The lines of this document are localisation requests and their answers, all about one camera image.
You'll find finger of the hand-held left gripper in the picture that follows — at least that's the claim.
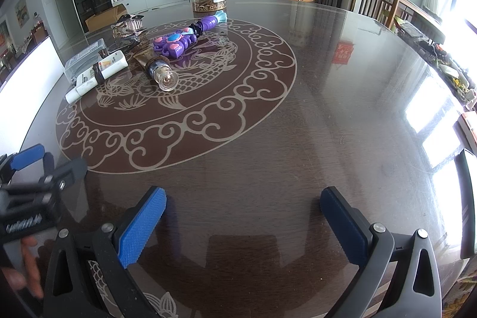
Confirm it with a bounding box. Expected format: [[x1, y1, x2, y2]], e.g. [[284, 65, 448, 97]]
[[0, 144, 56, 185], [40, 158, 89, 189]]

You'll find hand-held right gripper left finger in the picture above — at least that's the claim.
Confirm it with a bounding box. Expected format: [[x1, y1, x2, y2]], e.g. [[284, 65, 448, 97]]
[[43, 186, 167, 318]]

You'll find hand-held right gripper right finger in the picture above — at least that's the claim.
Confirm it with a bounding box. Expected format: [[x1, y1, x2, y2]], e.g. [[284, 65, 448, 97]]
[[320, 186, 444, 318]]

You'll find person's left hand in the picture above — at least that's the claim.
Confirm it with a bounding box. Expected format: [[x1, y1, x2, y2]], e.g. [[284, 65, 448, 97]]
[[0, 236, 44, 298]]

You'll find white tube with orange stripes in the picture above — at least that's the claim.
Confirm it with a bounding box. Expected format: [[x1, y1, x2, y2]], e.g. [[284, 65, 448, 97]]
[[65, 50, 129, 103]]

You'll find clear plastic storage box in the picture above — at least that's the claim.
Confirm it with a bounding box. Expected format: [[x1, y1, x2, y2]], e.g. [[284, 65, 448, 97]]
[[64, 38, 109, 83]]

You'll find dark chair back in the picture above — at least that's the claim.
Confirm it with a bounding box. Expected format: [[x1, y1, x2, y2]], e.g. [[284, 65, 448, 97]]
[[455, 148, 477, 260]]

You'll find brown glass-tipped bottle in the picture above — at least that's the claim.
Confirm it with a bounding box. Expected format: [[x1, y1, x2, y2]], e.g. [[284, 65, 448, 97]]
[[136, 50, 180, 92]]

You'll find white door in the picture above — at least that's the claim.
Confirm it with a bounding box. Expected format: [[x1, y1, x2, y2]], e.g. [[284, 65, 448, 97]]
[[50, 0, 76, 44]]

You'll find hair claw clip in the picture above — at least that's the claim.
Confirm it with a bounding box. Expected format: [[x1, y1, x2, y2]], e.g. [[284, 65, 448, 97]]
[[111, 14, 145, 39]]

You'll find brown cardboard box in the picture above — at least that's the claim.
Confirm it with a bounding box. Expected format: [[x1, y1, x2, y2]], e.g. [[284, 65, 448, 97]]
[[84, 4, 129, 33]]

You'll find purple toy wand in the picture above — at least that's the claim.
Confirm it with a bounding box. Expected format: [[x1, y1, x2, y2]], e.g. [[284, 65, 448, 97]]
[[151, 12, 229, 60]]

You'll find wooden side table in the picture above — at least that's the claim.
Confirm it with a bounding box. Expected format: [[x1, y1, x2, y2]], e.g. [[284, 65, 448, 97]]
[[391, 0, 446, 45]]

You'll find wooden slatted chair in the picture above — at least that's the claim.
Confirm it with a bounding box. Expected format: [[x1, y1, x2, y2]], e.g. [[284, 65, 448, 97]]
[[352, 0, 402, 30]]

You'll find framed wall picture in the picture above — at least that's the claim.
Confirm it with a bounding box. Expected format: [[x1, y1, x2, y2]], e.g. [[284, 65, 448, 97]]
[[14, 0, 30, 28]]

